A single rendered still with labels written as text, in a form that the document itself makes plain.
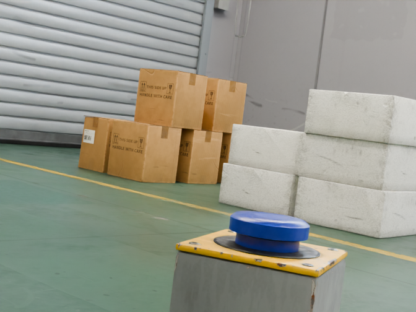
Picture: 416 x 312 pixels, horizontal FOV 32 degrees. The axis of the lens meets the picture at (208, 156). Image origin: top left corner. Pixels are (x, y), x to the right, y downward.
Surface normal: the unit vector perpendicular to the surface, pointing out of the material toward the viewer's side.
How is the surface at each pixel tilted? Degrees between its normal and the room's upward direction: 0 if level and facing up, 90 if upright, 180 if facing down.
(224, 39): 90
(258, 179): 90
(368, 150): 90
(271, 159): 90
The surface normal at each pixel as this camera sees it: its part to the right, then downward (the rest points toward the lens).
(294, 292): -0.37, 0.00
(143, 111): -0.66, -0.04
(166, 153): 0.70, 0.12
